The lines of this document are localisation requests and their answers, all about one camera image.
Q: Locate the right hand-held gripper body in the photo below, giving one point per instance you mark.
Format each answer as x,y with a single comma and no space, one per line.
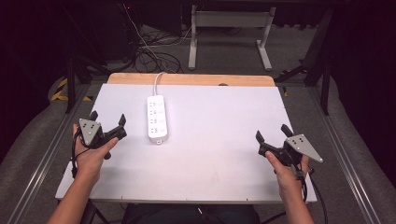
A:
292,149

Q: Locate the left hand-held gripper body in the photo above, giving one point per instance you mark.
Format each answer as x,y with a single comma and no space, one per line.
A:
93,137

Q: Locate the white power strip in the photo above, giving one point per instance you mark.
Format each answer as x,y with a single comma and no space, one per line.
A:
157,119

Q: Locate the person's left hand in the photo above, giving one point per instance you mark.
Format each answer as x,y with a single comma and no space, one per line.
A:
90,158

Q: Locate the person's right hand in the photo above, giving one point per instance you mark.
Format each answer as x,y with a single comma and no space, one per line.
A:
286,177

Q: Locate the black metal stand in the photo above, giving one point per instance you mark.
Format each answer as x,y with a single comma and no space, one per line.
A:
71,84
325,84

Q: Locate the yellow black hazard tape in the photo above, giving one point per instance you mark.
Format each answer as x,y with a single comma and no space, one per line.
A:
59,93

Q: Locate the black table leg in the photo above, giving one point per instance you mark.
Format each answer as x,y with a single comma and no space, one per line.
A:
90,214

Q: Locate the wooden board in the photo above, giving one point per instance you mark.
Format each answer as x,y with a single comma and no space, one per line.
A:
193,79

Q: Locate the aluminium floor rail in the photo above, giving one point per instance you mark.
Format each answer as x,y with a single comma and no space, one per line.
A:
46,155
342,155

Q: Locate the white metal table frame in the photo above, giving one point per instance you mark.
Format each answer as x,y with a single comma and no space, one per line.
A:
230,19

